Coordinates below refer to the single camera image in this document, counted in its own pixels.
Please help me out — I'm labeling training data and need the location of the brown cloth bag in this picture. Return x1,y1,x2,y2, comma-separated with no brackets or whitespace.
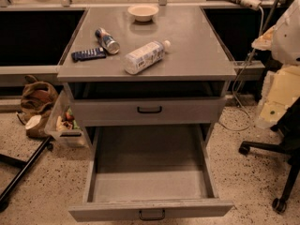
18,75,58,138

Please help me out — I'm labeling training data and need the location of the grey drawer cabinet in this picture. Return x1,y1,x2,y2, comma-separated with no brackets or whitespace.
58,6,236,141

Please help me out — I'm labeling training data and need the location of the white hanging cable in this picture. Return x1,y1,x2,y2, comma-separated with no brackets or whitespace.
218,5,266,133

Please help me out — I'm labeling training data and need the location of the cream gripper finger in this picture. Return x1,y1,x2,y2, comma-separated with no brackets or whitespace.
251,26,275,51

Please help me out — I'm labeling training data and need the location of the silver blue soda can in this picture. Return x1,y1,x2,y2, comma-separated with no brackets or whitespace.
95,27,120,54

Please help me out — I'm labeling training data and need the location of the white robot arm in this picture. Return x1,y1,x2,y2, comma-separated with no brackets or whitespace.
251,0,300,128

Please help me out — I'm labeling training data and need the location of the dark blue snack bar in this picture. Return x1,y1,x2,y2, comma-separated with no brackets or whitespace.
71,47,106,62

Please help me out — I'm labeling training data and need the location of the clear plastic water bottle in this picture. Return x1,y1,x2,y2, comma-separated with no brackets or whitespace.
124,40,171,75

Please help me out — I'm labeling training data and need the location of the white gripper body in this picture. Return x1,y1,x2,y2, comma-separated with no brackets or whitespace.
254,65,300,128

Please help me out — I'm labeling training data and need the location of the black metal stand leg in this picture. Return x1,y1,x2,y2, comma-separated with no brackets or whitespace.
0,136,53,212

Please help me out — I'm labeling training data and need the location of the open grey lower drawer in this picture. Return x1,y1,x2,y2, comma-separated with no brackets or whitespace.
69,125,233,222

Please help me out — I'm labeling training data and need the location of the clear plastic storage bin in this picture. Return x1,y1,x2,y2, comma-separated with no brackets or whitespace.
45,90,86,147

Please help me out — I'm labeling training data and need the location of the white bowl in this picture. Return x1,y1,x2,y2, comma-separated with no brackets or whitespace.
127,5,158,23

